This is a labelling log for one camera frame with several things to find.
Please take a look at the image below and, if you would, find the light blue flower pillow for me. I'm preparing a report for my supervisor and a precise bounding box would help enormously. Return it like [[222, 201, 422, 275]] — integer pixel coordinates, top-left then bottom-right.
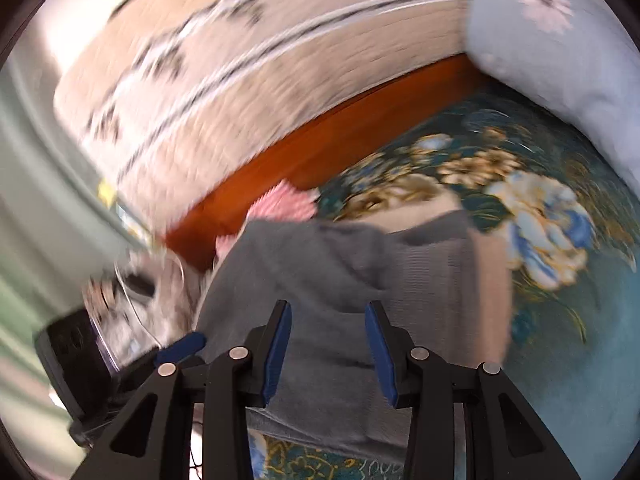
[[465, 0, 640, 196]]

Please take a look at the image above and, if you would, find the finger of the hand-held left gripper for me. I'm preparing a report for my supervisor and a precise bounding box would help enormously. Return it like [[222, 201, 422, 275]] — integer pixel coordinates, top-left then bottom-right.
[[153, 332, 208, 367]]

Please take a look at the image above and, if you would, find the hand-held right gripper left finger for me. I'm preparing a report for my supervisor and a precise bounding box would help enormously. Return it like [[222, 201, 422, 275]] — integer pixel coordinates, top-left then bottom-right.
[[75, 300, 293, 480]]

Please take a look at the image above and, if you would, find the beige garment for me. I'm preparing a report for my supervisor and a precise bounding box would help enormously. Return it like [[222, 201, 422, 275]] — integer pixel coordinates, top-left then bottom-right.
[[340, 195, 516, 366]]

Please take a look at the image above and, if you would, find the teal floral bedsheet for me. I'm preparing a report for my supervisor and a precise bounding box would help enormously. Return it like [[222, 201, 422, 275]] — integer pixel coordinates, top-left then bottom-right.
[[245, 85, 640, 480]]

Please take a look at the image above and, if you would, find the grey sweater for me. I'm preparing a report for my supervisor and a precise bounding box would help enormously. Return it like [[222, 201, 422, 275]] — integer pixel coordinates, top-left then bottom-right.
[[192, 210, 481, 461]]

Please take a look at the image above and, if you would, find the beige patterned headboard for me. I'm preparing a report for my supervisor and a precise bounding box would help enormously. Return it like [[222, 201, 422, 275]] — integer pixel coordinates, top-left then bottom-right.
[[52, 0, 531, 241]]

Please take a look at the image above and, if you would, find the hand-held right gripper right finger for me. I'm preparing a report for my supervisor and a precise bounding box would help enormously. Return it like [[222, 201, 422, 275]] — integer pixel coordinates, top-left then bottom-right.
[[364, 301, 583, 480]]

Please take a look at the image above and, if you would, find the pink knitted garment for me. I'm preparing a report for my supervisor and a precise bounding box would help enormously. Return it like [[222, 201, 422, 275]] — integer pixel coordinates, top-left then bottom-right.
[[212, 180, 321, 266]]

